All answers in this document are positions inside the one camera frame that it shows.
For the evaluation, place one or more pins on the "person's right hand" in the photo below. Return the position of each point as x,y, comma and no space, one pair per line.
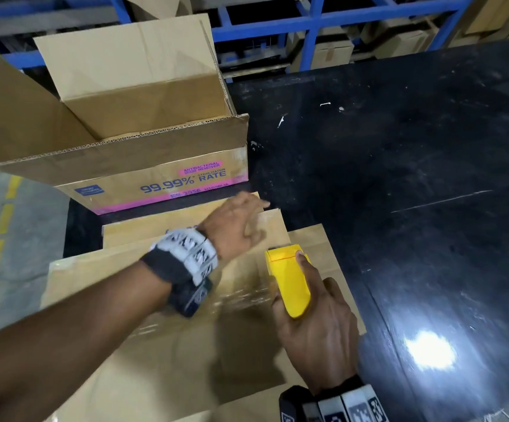
325,338

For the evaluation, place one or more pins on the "person's left hand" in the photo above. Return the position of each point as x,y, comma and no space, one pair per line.
232,228

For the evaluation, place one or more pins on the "yellow tape dispenser with tape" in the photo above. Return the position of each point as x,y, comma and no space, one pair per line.
287,281

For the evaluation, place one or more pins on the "clear sealing tape strip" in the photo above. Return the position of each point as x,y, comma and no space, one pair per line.
241,296

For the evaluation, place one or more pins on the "taped cardboard sheet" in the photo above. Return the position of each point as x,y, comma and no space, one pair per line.
171,369

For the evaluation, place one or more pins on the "pink-striped cardboard box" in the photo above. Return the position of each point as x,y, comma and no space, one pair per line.
127,61

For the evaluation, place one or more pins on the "person's left forearm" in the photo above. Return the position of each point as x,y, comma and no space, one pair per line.
61,347

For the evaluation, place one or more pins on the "closed brown cardboard box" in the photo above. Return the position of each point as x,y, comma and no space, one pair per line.
329,52

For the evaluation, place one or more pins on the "torn box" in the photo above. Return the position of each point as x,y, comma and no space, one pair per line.
157,4

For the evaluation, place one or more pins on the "wide brown cardboard box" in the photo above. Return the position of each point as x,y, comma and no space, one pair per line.
404,43

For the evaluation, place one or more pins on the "left wristband with marker tags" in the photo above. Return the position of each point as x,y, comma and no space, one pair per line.
179,259

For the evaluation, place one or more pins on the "wristband with marker tags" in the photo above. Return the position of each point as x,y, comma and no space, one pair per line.
179,259
351,406

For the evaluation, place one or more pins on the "right wristband with marker tags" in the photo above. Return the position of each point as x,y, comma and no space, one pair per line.
351,406

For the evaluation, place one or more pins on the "blue metal storage rack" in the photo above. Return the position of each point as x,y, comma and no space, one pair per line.
325,15

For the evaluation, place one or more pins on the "wooden shelf plank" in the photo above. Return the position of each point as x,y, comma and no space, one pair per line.
39,21

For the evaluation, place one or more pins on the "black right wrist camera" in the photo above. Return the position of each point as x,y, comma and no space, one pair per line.
292,404

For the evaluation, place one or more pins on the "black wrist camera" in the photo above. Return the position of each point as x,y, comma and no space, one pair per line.
190,298
292,404

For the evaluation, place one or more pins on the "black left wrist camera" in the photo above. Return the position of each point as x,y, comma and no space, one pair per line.
190,298

